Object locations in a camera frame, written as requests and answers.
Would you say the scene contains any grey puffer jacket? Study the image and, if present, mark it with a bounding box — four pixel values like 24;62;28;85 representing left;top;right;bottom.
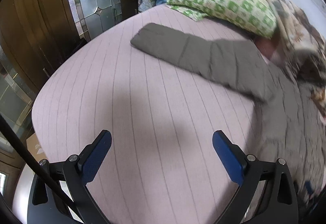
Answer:
130;23;325;202

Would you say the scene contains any cardboard box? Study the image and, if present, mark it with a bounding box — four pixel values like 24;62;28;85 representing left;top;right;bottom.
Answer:
26;133;47;162

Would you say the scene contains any dark red pillow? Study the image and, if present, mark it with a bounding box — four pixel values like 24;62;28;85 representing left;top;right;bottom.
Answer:
254;36;280;62

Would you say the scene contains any floral leaf blanket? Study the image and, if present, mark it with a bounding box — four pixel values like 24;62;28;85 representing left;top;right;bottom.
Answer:
266;0;325;121

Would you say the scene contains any stained glass wooden door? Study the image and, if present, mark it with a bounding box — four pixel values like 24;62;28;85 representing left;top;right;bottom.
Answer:
1;0;138;161

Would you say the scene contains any black cable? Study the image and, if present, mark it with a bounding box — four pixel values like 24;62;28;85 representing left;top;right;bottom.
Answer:
0;114;85;224

